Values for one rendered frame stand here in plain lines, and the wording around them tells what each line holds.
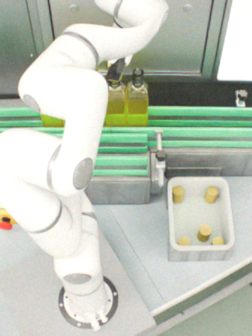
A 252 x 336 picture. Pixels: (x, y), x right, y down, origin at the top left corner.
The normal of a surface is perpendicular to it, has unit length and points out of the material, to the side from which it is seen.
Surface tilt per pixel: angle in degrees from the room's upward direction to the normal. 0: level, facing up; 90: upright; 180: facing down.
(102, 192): 90
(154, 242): 0
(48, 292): 3
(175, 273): 0
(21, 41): 90
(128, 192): 90
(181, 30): 90
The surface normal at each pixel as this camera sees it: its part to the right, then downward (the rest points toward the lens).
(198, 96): -0.01, 0.83
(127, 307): -0.02, -0.59
